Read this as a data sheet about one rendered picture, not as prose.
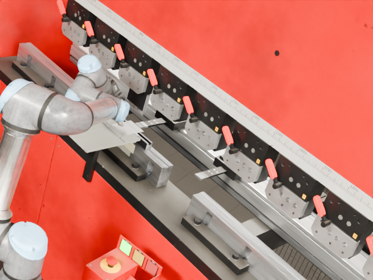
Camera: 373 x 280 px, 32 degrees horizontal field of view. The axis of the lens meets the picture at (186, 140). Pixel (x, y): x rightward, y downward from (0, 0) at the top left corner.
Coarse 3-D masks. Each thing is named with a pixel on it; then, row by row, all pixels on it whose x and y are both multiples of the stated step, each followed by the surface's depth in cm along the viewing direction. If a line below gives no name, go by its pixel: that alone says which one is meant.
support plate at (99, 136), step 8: (112, 120) 265; (96, 128) 256; (104, 128) 258; (72, 136) 246; (80, 136) 248; (88, 136) 249; (96, 136) 251; (104, 136) 253; (112, 136) 254; (128, 136) 258; (136, 136) 260; (80, 144) 243; (88, 144) 244; (96, 144) 246; (104, 144) 248; (112, 144) 249; (120, 144) 252; (88, 152) 242
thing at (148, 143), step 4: (124, 120) 268; (140, 132) 263; (140, 136) 262; (144, 136) 261; (140, 140) 260; (144, 140) 259; (148, 140) 260; (140, 144) 260; (144, 144) 258; (148, 144) 258; (144, 148) 259; (148, 148) 259
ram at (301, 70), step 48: (144, 0) 241; (192, 0) 224; (240, 0) 209; (288, 0) 197; (336, 0) 185; (144, 48) 245; (192, 48) 228; (240, 48) 213; (288, 48) 200; (336, 48) 188; (240, 96) 216; (288, 96) 203; (336, 96) 191; (336, 144) 193; (336, 192) 196
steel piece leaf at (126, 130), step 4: (108, 124) 258; (112, 124) 261; (116, 124) 262; (124, 124) 264; (128, 124) 265; (112, 128) 257; (116, 128) 260; (120, 128) 261; (124, 128) 262; (128, 128) 262; (132, 128) 263; (116, 132) 256; (120, 132) 258; (124, 132) 259; (128, 132) 260; (132, 132) 261; (136, 132) 262; (120, 136) 256
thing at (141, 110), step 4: (128, 92) 261; (132, 92) 259; (128, 96) 261; (132, 96) 259; (136, 96) 258; (140, 96) 256; (144, 96) 254; (148, 96) 254; (128, 100) 263; (132, 100) 260; (136, 100) 258; (140, 100) 256; (144, 100) 255; (148, 100) 255; (132, 104) 262; (136, 104) 259; (140, 104) 257; (144, 104) 255; (136, 108) 260; (140, 108) 257; (144, 108) 257; (140, 112) 259
